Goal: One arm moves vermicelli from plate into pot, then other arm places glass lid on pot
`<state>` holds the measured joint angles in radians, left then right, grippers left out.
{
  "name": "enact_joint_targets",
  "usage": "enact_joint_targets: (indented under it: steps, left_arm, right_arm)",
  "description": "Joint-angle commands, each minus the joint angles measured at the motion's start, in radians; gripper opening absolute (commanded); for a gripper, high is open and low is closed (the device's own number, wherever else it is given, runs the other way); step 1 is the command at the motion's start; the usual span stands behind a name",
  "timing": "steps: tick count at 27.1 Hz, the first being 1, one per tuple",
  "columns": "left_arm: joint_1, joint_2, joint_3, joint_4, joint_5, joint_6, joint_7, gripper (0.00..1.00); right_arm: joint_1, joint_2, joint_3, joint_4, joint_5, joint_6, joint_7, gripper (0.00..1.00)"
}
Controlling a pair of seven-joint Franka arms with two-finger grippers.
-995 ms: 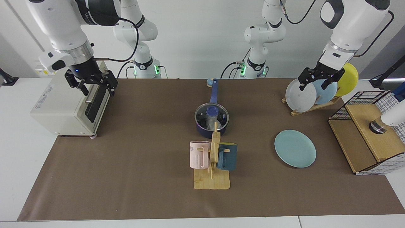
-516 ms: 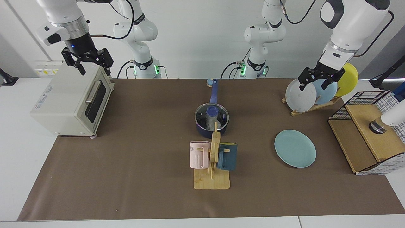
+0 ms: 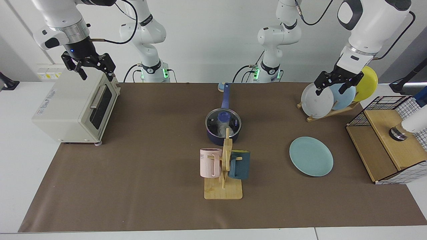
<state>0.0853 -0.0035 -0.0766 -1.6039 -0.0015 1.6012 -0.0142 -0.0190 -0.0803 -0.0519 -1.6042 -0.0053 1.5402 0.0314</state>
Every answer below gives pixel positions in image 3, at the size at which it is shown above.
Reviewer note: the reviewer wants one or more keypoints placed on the brown table cloth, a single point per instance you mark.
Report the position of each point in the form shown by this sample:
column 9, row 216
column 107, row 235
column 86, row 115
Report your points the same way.
column 133, row 200

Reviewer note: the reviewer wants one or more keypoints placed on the small blue round thing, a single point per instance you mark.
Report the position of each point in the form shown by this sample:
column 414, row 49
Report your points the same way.
column 220, row 87

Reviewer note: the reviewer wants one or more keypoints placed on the dark teal mug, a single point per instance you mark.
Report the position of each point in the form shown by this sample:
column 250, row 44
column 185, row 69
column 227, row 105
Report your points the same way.
column 241, row 166

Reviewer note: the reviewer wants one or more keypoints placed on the blue object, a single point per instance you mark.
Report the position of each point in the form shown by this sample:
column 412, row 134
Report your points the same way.
column 422, row 100

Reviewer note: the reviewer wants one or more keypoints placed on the white tube dark end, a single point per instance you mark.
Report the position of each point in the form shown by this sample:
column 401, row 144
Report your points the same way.
column 415, row 122

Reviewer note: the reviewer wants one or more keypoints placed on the yellow plate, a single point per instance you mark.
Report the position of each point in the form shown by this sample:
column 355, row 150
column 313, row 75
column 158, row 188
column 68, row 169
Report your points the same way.
column 368, row 83

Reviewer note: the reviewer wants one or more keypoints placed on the wooden mug stand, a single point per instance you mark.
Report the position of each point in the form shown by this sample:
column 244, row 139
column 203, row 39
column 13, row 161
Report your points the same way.
column 223, row 191

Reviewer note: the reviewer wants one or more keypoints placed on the wooden plate rack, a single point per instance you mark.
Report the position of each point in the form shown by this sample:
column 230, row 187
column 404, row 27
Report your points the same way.
column 333, row 113

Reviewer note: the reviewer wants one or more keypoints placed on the white plate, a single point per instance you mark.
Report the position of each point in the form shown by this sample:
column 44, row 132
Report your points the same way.
column 317, row 105

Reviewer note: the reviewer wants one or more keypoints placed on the dark blue pot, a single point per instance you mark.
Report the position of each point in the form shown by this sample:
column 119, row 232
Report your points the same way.
column 213, row 140

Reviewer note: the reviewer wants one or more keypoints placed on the pink mug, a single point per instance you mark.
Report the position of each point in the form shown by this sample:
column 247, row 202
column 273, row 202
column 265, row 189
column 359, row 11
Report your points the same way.
column 208, row 166

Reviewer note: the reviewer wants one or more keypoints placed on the pale toaster oven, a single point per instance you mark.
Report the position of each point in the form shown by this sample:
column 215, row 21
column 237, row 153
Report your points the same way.
column 63, row 110

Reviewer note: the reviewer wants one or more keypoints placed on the white wall socket strip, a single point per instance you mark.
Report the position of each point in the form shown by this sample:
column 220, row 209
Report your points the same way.
column 50, row 74

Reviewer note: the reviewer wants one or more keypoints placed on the black mount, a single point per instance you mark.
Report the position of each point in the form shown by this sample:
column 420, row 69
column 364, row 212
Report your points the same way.
column 8, row 84
column 398, row 86

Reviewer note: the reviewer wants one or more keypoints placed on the white vermicelli bundle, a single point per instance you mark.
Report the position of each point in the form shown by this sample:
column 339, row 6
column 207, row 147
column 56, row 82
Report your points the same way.
column 222, row 128

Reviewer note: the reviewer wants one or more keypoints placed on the glass lid blue knob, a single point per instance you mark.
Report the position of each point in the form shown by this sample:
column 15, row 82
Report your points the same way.
column 213, row 125

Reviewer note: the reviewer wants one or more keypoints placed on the light blue plate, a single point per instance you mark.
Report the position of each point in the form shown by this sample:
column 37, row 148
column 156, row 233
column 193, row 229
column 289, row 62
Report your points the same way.
column 345, row 99

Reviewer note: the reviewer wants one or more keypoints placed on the teal plate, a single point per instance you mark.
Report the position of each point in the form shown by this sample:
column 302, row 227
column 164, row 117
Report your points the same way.
column 312, row 156

